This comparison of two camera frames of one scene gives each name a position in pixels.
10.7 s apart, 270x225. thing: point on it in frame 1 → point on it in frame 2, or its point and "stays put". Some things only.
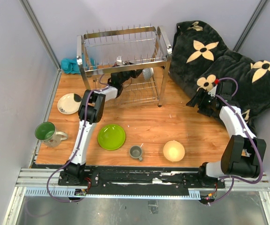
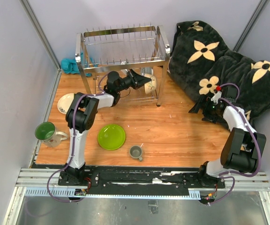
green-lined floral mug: [46, 131] stays put
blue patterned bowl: [148, 72] stays put
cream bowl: [173, 151] → [150, 86]
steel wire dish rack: [135, 57] stays put
